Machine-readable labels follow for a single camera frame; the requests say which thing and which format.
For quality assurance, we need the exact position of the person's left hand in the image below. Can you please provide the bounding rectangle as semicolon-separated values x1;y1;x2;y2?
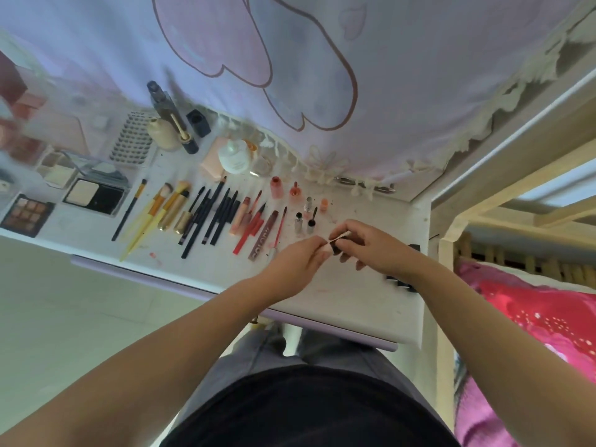
260;235;334;301

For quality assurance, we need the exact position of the person's right hand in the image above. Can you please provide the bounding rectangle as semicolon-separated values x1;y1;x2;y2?
332;219;421;281

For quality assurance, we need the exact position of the person's right forearm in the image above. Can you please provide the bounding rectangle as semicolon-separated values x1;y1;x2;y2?
406;252;596;447

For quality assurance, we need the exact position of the person's left forearm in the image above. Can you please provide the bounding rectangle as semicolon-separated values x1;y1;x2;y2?
0;273;287;447

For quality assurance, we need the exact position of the thin red lip brush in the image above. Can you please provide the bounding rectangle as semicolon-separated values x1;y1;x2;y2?
267;206;289;259

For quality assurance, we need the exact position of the brown printed cosmetic tube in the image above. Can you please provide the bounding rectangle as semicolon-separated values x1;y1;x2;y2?
247;210;279;263

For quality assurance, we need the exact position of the red lip pencil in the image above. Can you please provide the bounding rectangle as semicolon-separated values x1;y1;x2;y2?
232;203;267;256

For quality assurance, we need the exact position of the pink lip gloss tube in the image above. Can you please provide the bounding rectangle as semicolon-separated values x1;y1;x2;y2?
228;196;252;237

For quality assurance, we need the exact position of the clear glass bottle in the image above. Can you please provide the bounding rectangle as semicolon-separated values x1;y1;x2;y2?
250;156;275;178

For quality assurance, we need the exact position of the row of black makeup pencils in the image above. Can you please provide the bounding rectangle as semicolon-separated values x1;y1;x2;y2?
179;176;241;260

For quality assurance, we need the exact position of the white round lotion bottle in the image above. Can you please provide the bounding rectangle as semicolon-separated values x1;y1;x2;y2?
218;139;254;174

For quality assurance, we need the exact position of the black shirt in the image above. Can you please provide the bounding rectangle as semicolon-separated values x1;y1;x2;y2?
160;365;461;447

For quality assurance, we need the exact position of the long gold cosmetic tube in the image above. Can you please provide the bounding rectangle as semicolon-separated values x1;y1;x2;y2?
157;190;190;232

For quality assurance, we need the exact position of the yellow brush with orange bristles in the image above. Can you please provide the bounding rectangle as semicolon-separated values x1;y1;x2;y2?
119;181;192;262

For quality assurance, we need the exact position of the white curtain with pink print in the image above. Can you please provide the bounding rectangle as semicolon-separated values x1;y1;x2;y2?
0;0;596;201

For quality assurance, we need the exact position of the yellow brush with white bristles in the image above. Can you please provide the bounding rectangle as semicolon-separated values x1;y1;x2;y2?
123;183;174;239

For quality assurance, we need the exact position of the small black box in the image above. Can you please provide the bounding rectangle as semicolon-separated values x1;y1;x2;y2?
186;108;212;138

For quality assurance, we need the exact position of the dark tube with gold cap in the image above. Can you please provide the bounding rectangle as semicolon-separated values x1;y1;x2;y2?
169;113;200;155

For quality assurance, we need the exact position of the thin black makeup brush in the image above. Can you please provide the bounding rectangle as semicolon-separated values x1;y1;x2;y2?
111;179;148;242

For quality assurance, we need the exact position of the cream round bottle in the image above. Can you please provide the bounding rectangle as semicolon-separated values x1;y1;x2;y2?
147;118;183;152

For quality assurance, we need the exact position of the pink patterned blanket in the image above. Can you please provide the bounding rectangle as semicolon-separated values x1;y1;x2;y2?
454;258;596;447

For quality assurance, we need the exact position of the white false eyelash tray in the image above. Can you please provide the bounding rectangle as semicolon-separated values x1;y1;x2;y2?
109;111;159;166

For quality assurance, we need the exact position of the dark glass pump bottle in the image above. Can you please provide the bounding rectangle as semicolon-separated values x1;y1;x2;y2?
147;81;188;131

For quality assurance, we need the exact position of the clear plastic case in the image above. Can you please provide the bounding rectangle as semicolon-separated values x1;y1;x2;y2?
61;151;132;189

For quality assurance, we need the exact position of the black powder compact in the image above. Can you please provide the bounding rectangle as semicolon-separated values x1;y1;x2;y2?
62;178;130;217

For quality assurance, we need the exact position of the cream powder puff case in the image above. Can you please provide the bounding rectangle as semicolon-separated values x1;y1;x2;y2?
36;152;78;189

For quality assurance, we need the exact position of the brown eyeshadow palette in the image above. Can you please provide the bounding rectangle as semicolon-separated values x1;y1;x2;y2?
0;194;56;239

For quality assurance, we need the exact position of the wooden bed frame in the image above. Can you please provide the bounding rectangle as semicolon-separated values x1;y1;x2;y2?
427;65;596;431

